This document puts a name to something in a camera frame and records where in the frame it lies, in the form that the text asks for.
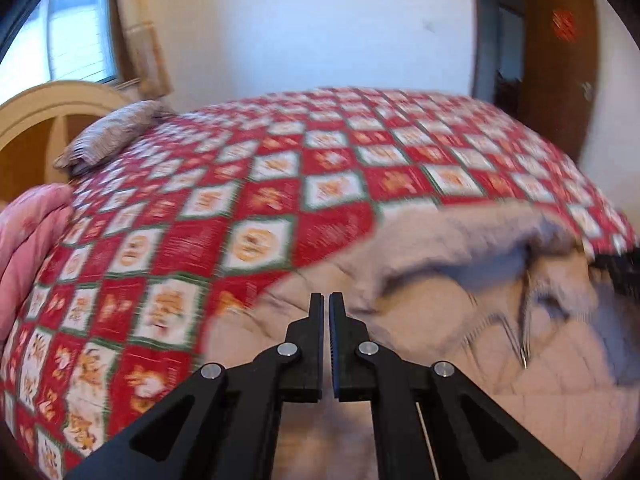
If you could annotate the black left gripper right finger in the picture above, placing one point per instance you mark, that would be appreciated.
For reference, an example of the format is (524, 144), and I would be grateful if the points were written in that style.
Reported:
(430, 422)

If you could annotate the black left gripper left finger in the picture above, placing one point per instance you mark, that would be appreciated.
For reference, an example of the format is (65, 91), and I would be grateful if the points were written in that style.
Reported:
(220, 423)

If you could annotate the light grey puffer jacket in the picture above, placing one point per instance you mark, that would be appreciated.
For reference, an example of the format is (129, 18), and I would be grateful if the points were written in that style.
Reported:
(502, 291)

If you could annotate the red patchwork bear quilt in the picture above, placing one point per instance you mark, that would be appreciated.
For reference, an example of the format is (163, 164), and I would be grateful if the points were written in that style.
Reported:
(221, 203)

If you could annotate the folded pink blanket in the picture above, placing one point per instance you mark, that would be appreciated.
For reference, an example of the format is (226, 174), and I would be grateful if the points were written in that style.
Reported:
(30, 227)

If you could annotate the striped grey pillow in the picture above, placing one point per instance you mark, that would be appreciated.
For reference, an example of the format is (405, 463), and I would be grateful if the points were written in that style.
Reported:
(109, 135)

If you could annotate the cream wooden headboard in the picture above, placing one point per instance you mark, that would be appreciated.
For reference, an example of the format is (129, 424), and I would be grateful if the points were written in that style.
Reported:
(38, 124)

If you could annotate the brown wooden door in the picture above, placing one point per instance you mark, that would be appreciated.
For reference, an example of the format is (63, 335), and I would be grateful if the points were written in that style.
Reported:
(551, 101)

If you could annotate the red double happiness decoration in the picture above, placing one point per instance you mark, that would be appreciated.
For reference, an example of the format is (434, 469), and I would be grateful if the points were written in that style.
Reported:
(564, 25)

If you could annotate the yellow right curtain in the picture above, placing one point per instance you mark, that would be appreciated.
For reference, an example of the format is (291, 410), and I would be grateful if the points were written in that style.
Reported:
(144, 49)

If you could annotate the silver door handle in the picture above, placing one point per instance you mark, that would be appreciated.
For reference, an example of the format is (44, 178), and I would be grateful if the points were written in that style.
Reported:
(588, 91)

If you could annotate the window with metal frame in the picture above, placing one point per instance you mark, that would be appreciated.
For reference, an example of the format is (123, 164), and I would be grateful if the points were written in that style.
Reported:
(62, 40)

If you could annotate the dark brown door frame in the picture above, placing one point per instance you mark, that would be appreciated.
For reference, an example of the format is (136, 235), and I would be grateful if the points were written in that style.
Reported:
(499, 54)

